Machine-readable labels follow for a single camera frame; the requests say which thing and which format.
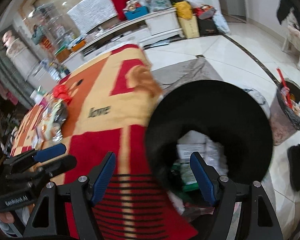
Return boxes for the orange white snack bag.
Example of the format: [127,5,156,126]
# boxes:
[36,99,68,143]

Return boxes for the black trash bag bin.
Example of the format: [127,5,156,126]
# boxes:
[144,79,274,188]

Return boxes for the red crumpled plastic bag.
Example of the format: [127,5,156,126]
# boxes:
[52,85,72,105]

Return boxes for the black shoes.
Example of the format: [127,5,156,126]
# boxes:
[287,144,300,192]

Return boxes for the red orange patterned blanket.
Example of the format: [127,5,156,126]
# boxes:
[9,43,199,240]

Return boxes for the blue storage box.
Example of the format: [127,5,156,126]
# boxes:
[124,6,148,20]

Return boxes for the white TV cabinet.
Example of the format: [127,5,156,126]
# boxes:
[63,8,184,72]

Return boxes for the white chair with jacket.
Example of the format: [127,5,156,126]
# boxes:
[276,0,300,69]

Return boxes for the yellow cardboard box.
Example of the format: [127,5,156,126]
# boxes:
[178,15,200,39]

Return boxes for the black shopping bag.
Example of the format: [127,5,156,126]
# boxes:
[197,18,219,36]

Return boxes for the yellow bag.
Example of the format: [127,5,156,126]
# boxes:
[173,1,193,20]

